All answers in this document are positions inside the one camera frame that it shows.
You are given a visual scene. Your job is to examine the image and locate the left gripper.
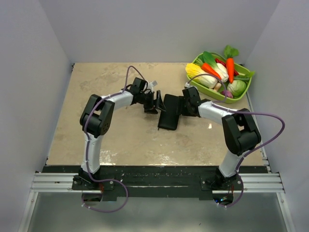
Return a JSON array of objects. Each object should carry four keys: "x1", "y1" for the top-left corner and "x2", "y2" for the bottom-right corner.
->
[{"x1": 139, "y1": 90, "x2": 166, "y2": 115}]

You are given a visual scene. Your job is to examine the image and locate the black tool case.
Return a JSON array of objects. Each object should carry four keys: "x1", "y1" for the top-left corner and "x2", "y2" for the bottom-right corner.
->
[{"x1": 158, "y1": 94, "x2": 181, "y2": 131}]

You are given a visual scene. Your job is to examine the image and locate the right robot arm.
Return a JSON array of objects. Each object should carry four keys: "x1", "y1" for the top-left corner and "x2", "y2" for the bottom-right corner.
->
[{"x1": 182, "y1": 87, "x2": 261, "y2": 190}]

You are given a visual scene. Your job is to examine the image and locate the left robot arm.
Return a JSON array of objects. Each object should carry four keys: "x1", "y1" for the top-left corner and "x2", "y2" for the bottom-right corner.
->
[{"x1": 79, "y1": 77, "x2": 166, "y2": 189}]

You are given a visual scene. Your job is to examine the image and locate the green vegetable tray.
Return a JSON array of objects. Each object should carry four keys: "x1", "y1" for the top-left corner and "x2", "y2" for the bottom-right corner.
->
[{"x1": 185, "y1": 52, "x2": 255, "y2": 104}]

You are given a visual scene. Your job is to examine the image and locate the toy mushroom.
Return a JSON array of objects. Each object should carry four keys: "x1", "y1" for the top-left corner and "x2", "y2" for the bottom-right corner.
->
[{"x1": 213, "y1": 82, "x2": 222, "y2": 92}]

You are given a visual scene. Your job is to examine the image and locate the toy napa cabbage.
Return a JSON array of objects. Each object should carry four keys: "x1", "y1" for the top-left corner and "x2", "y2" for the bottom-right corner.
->
[{"x1": 185, "y1": 63, "x2": 218, "y2": 88}]

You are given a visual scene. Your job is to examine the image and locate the toy purple onion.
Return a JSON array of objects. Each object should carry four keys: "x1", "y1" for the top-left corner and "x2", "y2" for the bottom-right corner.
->
[{"x1": 221, "y1": 90, "x2": 234, "y2": 99}]

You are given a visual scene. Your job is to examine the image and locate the toy carrot left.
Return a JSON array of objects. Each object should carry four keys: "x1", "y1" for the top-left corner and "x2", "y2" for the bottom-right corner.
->
[{"x1": 201, "y1": 63, "x2": 221, "y2": 80}]

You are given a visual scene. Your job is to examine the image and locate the toy carrot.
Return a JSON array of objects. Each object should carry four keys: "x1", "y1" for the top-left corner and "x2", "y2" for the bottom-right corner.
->
[
  {"x1": 201, "y1": 63, "x2": 221, "y2": 80},
  {"x1": 224, "y1": 45, "x2": 239, "y2": 83}
]

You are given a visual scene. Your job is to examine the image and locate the toy bok choy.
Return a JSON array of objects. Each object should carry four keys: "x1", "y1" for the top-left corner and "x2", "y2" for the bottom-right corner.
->
[{"x1": 203, "y1": 51, "x2": 229, "y2": 83}]

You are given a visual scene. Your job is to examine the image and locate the toy green cabbage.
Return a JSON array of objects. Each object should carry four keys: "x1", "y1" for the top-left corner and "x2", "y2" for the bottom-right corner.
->
[{"x1": 227, "y1": 80, "x2": 247, "y2": 97}]

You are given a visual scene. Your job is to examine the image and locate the toy red chili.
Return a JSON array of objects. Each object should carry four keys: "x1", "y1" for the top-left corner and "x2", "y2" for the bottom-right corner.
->
[{"x1": 215, "y1": 58, "x2": 239, "y2": 76}]

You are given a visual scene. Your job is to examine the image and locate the toy carrot right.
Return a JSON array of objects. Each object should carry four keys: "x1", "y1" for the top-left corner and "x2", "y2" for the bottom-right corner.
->
[{"x1": 224, "y1": 45, "x2": 239, "y2": 83}]

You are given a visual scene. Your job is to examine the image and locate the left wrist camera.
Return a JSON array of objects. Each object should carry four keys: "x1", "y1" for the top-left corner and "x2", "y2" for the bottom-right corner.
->
[{"x1": 146, "y1": 81, "x2": 157, "y2": 92}]

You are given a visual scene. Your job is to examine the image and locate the aluminium rail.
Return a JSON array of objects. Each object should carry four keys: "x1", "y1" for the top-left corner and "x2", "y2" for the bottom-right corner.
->
[{"x1": 30, "y1": 173, "x2": 284, "y2": 193}]

